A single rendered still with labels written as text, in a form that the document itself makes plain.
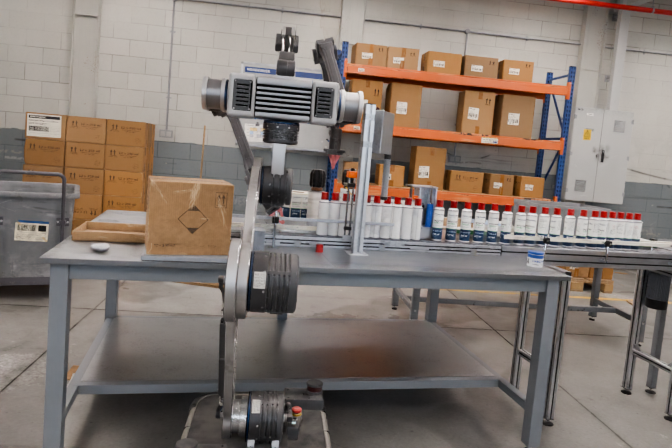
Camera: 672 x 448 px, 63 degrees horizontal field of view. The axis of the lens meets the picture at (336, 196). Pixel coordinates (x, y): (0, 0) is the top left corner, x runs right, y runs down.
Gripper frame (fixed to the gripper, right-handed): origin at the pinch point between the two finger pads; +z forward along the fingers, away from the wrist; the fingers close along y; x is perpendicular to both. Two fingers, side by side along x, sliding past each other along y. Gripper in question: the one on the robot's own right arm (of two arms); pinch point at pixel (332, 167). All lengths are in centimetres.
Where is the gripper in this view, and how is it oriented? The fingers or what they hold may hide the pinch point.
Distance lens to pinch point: 276.2
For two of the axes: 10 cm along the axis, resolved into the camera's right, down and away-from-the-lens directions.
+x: 2.3, 1.4, -9.6
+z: -1.0, 9.9, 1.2
